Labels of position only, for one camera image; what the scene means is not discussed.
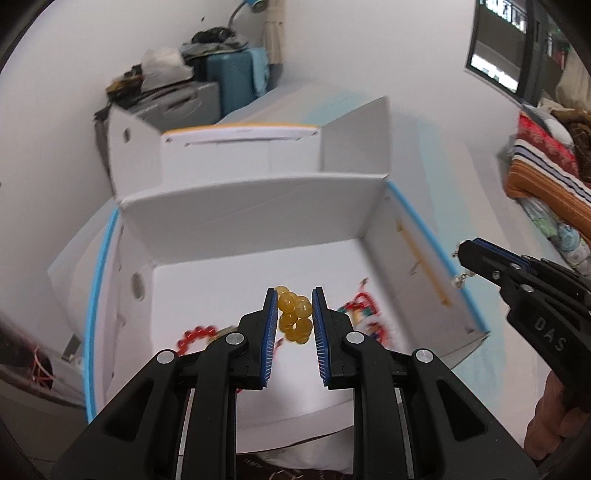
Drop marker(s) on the window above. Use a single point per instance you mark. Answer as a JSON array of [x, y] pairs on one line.
[[498, 41]]

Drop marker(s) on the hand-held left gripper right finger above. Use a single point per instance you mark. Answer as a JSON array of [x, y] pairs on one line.
[[320, 341]]

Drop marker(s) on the white cardboard box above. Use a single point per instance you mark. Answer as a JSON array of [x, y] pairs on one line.
[[231, 258]]

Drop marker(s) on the dark clothes pile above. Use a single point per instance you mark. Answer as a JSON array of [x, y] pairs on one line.
[[214, 39]]

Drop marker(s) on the person's right hand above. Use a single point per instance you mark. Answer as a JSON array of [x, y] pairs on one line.
[[547, 424]]

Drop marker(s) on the blue desk lamp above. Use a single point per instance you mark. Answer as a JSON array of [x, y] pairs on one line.
[[254, 4]]

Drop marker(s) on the grey suitcase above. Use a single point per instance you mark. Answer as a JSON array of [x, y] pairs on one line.
[[184, 104]]

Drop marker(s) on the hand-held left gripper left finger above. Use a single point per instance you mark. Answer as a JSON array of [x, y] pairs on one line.
[[270, 341]]

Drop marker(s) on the beige curtain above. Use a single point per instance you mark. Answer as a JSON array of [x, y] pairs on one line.
[[275, 32]]

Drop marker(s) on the dark clutter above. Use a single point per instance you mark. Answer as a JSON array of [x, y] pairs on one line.
[[122, 81]]

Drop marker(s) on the dark patterned cloth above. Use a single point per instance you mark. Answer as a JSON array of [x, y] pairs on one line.
[[295, 468]]

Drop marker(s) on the orange striped blanket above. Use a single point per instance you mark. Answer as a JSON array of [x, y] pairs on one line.
[[540, 166]]

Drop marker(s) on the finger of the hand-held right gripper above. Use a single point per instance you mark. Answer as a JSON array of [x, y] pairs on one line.
[[485, 263], [554, 274]]

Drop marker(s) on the floral bedding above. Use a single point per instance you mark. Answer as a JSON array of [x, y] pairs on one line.
[[563, 230]]

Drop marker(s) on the white plastic bag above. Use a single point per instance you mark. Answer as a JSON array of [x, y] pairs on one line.
[[161, 64]]

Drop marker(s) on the blue suitcase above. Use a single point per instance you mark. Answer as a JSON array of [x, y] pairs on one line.
[[231, 78]]

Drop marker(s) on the pearl earrings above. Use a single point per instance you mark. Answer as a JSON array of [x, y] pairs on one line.
[[457, 283]]

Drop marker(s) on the brown cushion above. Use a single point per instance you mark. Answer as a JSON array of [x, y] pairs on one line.
[[579, 134]]

